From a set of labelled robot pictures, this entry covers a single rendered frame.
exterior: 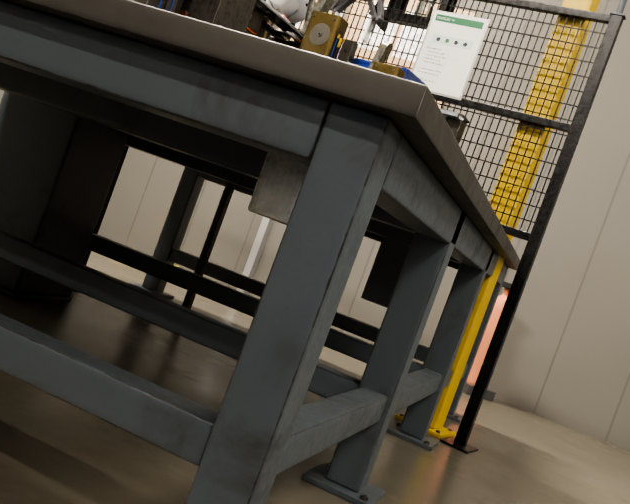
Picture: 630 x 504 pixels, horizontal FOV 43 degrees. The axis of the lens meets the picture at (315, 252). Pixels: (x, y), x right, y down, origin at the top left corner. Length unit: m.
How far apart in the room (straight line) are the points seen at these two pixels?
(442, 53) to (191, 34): 2.09
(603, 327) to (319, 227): 3.83
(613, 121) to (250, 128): 3.97
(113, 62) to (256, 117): 0.23
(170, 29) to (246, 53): 0.11
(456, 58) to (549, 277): 2.00
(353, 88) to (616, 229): 3.89
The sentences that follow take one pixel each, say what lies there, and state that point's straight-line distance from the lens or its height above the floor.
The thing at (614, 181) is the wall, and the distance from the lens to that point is 4.81.
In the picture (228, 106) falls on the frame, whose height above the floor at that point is 0.61.
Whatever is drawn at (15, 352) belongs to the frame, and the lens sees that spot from 1.18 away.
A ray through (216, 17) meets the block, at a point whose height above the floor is 0.85.
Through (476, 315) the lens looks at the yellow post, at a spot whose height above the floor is 0.44.
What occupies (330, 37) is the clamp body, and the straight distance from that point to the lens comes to 2.10.
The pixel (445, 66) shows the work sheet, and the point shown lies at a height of 1.25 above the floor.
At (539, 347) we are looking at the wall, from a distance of 4.73.
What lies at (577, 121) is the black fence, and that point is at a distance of 2.87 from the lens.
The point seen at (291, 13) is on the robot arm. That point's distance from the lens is 3.11.
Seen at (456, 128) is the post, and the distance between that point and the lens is 2.51.
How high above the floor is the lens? 0.49
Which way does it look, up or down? 1 degrees down
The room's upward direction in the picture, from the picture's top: 20 degrees clockwise
